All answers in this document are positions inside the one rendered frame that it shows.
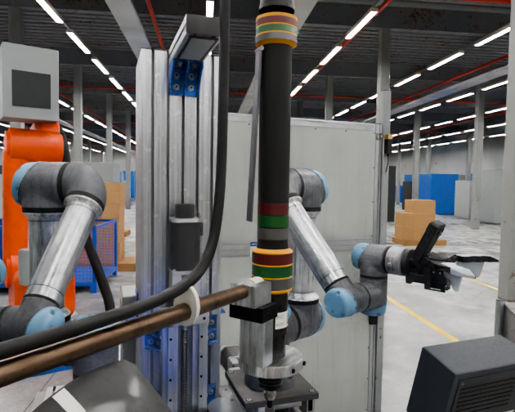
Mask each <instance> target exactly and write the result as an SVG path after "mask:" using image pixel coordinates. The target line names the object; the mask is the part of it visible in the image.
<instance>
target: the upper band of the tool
mask: <svg viewBox="0 0 515 412"><path fill-rule="evenodd" d="M274 15H278V16H289V17H292V18H294V19H295V20H296V21H298V18H297V17H296V16H294V15H292V14H289V13H286V12H267V13H264V14H261V15H260V16H258V17H257V18H256V21H257V20H258V19H259V18H261V17H263V16H274ZM267 24H287V25H291V24H289V23H284V22H269V23H265V24H261V25H267ZM261 25H259V26H261ZM259 26H258V27H259ZM292 26H294V27H295V28H296V29H297V27H296V26H295V25H292ZM266 32H286V33H290V34H294V33H291V32H289V31H283V30H269V31H264V32H261V33H259V34H263V33H266ZM259 34H257V35H256V37H257V36H258V35H259ZM294 35H295V36H297V35H296V34H294ZM268 43H284V44H288V45H290V46H292V48H293V49H294V48H295V47H296V46H297V44H296V42H294V41H291V40H288V39H283V38H269V39H264V40H261V41H259V42H257V43H256V47H260V46H262V45H264V44H268Z"/></svg>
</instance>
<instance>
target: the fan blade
mask: <svg viewBox="0 0 515 412"><path fill-rule="evenodd" d="M63 388H64V389H65V390H66V391H68V392H69V393H70V395H71V396H72V397H73V398H74V399H75V400H76V401H77V402H78V403H79V404H80V405H81V406H82V407H83V408H84V409H85V410H86V411H85V412H172V411H171V410H170V409H169V407H168V406H167V404H166V403H165V402H164V400H163V399H162V397H161V396H160V395H159V394H158V393H157V391H156V390H155V389H154V387H153V386H152V385H151V384H150V382H149V381H148V380H147V378H146V377H145V376H144V374H143V373H142V372H141V371H140V370H139V369H138V368H137V367H136V365H135V364H133V363H131V362H129V361H127V360H117V361H115V362H111V363H109V364H106V365H103V366H100V367H98V368H95V369H93V370H91V371H89V372H87V373H85V374H83V375H81V376H79V377H77V378H76V379H74V380H73V381H71V382H69V383H67V384H66V385H64V387H62V388H61V389H59V390H58V391H56V392H55V393H53V394H52V395H51V396H49V397H48V398H47V399H46V400H45V401H44V402H43V403H42V404H40V405H39V406H38V407H37V408H36V409H35V410H33V411H32V412H67V411H66V410H65V409H64V408H63V407H62V406H61V405H60V404H59V403H58V402H57V401H56V400H55V399H54V398H53V396H55V394H57V393H58V392H59V391H61V390H62V389H63Z"/></svg>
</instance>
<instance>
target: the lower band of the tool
mask: <svg viewBox="0 0 515 412"><path fill-rule="evenodd" d="M253 252H255V253H262V254H287V253H292V252H293V250H292V249H290V248H288V249H279V250H270V249H258V248H257V247H256V248H254V249H253ZM292 264H293V263H292ZM292 264H289V265H285V266H291V265H292ZM253 265H256V266H263V265H258V264H255V263H253ZM268 267H282V266H268ZM291 277H292V276H290V277H287V278H279V279H269V278H263V279H264V280H284V279H288V278H291ZM291 290H292V288H291V289H287V290H282V291H271V294H283V293H288V292H289V291H291Z"/></svg>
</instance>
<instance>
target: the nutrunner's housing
mask: <svg viewBox="0 0 515 412"><path fill-rule="evenodd" d="M267 12H286V13H289V14H292V15H293V14H294V12H295V6H294V0H260V6H259V13H260V14H264V13H267ZM271 301H272V302H277V303H278V316H277V317H276V318H274V319H273V351H272V360H279V359H281V358H283V357H285V342H286V334H287V330H288V293H283V294H272V295H271ZM258 386H259V387H260V388H262V389H263V390H265V391H269V392H272V391H276V390H277V389H279V388H281V387H282V378H258Z"/></svg>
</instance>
